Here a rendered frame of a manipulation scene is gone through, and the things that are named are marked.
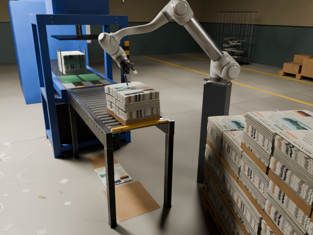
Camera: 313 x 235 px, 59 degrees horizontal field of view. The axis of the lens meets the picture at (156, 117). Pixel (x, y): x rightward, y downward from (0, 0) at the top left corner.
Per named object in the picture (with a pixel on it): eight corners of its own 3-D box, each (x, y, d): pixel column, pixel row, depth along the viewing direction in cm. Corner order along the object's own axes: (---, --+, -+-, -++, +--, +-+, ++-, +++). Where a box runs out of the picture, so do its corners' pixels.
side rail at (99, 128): (113, 148, 191) (112, 132, 187) (105, 149, 189) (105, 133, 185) (71, 99, 302) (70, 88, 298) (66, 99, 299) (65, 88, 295)
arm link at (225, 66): (237, 67, 229) (248, 72, 208) (222, 81, 231) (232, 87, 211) (177, -7, 203) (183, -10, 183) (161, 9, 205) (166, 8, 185)
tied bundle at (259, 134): (299, 145, 165) (307, 108, 157) (336, 171, 137) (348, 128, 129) (240, 148, 159) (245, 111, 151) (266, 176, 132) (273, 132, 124)
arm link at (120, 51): (119, 67, 221) (110, 58, 211) (113, 56, 230) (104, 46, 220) (130, 59, 220) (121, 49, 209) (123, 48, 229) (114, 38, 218)
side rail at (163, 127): (174, 134, 214) (175, 120, 210) (168, 135, 212) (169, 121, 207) (114, 93, 324) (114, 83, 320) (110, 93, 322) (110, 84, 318)
